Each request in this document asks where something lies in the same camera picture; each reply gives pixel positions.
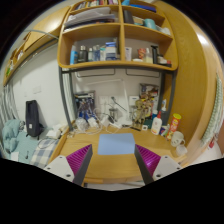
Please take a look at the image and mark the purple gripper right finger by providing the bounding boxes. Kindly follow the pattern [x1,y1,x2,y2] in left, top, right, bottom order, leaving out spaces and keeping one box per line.
[134,145,182,184]

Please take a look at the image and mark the black tumbler on shelf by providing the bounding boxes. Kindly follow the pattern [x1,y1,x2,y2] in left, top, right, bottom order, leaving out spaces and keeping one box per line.
[151,45,158,64]

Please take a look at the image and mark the stacked papers on shelf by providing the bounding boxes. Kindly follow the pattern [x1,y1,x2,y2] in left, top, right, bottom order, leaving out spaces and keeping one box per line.
[64,7,117,28]

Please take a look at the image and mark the teal blanket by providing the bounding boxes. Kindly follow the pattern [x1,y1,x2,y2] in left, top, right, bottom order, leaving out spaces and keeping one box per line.
[2,119,24,153]

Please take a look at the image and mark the blue mouse pad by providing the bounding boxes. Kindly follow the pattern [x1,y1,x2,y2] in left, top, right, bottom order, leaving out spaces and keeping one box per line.
[98,133,135,155]

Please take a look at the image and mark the white glue bottle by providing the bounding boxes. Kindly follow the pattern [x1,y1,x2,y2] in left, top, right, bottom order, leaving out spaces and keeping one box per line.
[151,113,162,135]

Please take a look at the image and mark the yellow red snack can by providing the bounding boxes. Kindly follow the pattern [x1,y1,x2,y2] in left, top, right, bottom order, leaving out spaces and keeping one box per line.
[166,113,182,140]

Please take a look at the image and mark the black backpack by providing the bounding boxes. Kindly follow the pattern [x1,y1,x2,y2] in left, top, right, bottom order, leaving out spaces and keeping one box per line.
[25,100,44,137]

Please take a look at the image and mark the white mug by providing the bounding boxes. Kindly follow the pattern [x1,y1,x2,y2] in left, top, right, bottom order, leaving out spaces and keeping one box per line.
[171,131,185,147]

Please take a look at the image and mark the blue bottle on shelf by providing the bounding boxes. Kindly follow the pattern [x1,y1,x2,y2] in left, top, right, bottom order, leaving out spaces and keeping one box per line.
[70,45,78,65]

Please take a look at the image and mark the wooden shelf unit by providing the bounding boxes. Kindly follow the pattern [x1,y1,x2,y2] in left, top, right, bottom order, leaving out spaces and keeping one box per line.
[57,0,178,72]

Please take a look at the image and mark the blue white box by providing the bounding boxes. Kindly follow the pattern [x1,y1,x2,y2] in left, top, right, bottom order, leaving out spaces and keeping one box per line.
[106,42,117,60]

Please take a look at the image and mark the plaid pillow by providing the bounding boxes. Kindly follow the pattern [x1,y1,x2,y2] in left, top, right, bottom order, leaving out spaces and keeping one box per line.
[30,139,59,169]

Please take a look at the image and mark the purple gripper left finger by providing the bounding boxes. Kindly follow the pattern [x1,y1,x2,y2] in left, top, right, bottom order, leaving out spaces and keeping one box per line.
[44,145,93,186]

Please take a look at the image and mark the dark bottle on shelf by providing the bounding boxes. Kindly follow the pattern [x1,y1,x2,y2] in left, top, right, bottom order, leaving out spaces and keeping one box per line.
[78,45,88,63]

